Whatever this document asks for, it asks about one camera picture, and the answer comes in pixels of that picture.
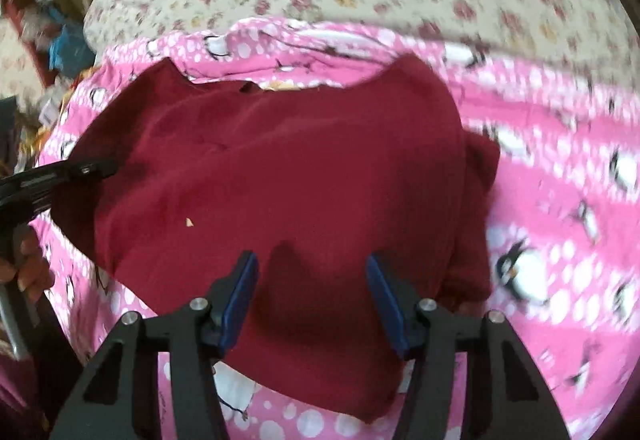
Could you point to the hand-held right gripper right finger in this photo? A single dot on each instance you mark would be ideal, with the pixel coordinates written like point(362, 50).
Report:
point(387, 306)

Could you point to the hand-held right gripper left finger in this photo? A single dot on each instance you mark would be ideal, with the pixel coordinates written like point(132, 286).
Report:
point(239, 301)

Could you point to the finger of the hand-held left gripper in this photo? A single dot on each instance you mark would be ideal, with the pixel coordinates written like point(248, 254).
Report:
point(90, 169)

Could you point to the dark red shirt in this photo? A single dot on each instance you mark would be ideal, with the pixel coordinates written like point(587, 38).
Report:
point(300, 170)

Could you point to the person's left hand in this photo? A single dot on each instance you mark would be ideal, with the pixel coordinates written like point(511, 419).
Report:
point(35, 270)

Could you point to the blue plastic bag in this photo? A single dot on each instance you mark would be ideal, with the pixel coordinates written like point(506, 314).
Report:
point(70, 45)

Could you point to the pink penguin print blanket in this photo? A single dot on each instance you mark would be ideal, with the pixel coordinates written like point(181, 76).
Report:
point(550, 145)

